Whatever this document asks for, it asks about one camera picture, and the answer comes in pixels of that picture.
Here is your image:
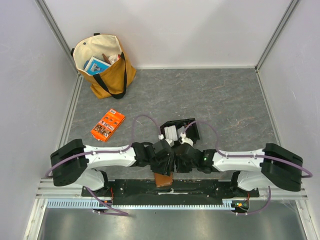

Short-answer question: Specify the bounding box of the tan leather card holder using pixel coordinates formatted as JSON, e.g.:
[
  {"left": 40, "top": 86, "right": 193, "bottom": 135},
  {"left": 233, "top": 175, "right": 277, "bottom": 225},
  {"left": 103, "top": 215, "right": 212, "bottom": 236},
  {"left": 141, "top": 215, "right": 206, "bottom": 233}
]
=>
[{"left": 154, "top": 172, "right": 173, "bottom": 188}]

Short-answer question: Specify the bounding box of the black card box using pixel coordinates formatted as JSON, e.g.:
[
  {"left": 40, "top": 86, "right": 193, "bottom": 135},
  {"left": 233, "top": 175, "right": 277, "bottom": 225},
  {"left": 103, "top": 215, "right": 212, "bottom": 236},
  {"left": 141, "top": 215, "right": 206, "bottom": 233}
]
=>
[{"left": 160, "top": 118, "right": 200, "bottom": 147}]

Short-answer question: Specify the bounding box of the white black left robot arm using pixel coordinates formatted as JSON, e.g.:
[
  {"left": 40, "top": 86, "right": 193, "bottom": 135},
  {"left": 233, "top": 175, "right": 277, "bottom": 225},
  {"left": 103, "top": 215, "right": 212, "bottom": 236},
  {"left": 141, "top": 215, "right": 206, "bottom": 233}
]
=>
[{"left": 49, "top": 139, "right": 174, "bottom": 197}]

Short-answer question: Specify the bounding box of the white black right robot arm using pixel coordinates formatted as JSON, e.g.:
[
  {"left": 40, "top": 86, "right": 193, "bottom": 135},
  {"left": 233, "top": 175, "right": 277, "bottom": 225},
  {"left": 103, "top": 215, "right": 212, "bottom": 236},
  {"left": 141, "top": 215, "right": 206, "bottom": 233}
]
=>
[{"left": 174, "top": 143, "right": 303, "bottom": 197}]

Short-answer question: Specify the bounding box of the stack of white cards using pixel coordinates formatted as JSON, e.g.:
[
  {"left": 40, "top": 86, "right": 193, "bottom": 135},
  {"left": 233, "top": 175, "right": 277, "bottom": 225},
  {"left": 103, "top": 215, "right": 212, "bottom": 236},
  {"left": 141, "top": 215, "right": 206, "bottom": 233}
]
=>
[{"left": 164, "top": 125, "right": 185, "bottom": 141}]

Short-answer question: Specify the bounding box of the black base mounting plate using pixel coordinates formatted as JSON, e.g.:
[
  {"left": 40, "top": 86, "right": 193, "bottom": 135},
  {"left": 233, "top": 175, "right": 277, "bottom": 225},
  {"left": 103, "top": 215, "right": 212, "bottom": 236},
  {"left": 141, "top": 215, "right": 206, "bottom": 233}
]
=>
[{"left": 93, "top": 179, "right": 260, "bottom": 199}]

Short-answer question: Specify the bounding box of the orange product box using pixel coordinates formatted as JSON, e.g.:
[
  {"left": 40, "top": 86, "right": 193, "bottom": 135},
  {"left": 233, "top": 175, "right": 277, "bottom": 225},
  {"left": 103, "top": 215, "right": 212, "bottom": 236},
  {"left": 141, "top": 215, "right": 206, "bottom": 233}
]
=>
[{"left": 90, "top": 108, "right": 126, "bottom": 142}]

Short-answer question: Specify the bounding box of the mustard yellow tote bag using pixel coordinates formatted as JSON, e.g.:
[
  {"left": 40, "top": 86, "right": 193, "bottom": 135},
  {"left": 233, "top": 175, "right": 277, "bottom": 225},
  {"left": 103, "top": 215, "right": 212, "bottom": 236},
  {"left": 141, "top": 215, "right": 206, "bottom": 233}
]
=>
[{"left": 70, "top": 33, "right": 136, "bottom": 99}]

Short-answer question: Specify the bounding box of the white item in bag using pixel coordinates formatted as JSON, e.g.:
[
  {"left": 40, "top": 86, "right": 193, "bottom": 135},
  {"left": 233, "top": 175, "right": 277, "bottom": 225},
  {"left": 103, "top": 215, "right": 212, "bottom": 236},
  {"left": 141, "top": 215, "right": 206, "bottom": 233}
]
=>
[{"left": 108, "top": 54, "right": 121, "bottom": 65}]

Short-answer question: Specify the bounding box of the blue book in bag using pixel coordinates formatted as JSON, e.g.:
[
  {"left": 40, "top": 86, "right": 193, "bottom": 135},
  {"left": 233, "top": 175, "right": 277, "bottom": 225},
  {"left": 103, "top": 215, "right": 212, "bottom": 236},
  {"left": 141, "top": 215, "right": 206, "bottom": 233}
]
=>
[{"left": 84, "top": 56, "right": 111, "bottom": 76}]

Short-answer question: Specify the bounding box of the brown item in bag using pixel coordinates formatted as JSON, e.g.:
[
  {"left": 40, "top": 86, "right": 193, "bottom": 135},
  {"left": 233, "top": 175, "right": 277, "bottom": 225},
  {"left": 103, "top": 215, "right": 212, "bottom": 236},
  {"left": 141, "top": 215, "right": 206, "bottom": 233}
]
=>
[{"left": 102, "top": 53, "right": 111, "bottom": 65}]

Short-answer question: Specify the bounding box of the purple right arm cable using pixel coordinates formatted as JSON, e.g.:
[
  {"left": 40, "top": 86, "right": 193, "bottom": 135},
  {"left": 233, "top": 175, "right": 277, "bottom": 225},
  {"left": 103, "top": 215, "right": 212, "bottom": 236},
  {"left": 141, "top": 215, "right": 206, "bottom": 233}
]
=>
[{"left": 182, "top": 120, "right": 313, "bottom": 216}]

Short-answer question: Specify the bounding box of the white slotted cable duct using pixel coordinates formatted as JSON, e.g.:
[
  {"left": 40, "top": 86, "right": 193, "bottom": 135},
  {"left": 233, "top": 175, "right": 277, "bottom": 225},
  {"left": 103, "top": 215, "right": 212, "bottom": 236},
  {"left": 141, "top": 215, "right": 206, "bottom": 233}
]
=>
[{"left": 46, "top": 197, "right": 248, "bottom": 210}]

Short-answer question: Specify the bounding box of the aluminium frame rail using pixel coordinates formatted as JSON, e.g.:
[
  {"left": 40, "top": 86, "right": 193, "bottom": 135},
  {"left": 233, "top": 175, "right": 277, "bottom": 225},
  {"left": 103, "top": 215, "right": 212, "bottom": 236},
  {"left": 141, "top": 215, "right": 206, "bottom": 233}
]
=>
[{"left": 35, "top": 0, "right": 82, "bottom": 179}]

